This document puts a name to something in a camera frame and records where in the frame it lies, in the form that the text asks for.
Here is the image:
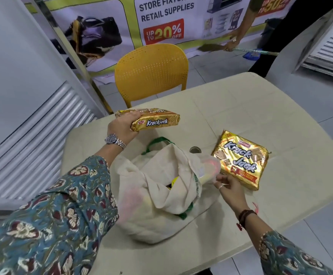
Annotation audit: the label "person's right hand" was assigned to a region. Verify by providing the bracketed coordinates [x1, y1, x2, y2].
[215, 172, 249, 214]

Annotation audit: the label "person's left hand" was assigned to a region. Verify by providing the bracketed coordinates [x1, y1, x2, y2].
[107, 111, 143, 146]

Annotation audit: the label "gold Krack Jack packet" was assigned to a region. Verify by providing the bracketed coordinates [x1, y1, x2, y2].
[211, 129, 270, 191]
[115, 108, 181, 132]

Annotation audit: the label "cream cloth bag green handles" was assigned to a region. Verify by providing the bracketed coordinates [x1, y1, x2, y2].
[109, 136, 222, 244]

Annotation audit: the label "person's left forearm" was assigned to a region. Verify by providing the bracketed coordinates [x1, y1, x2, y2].
[0, 139, 127, 275]

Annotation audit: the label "person's right forearm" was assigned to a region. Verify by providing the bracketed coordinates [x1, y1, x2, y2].
[238, 209, 333, 275]

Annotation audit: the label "silver wristwatch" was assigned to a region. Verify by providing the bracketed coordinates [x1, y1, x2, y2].
[104, 133, 127, 150]

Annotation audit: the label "yellow plastic chair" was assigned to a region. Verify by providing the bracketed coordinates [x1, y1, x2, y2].
[114, 44, 189, 109]

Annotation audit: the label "beige plastic table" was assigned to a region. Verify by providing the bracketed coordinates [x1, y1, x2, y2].
[60, 72, 333, 275]

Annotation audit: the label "metal pole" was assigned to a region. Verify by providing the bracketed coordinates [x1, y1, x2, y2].
[30, 0, 114, 115]

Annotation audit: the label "straw broom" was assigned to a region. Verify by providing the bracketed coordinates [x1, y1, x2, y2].
[197, 44, 279, 57]

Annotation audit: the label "green white promotional banner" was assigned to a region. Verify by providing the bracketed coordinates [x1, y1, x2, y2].
[23, 0, 296, 81]

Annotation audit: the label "blue dustpan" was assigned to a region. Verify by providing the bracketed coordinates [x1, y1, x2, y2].
[242, 48, 263, 60]

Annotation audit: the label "black red thread bracelet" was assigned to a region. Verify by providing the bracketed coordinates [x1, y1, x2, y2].
[236, 202, 260, 231]

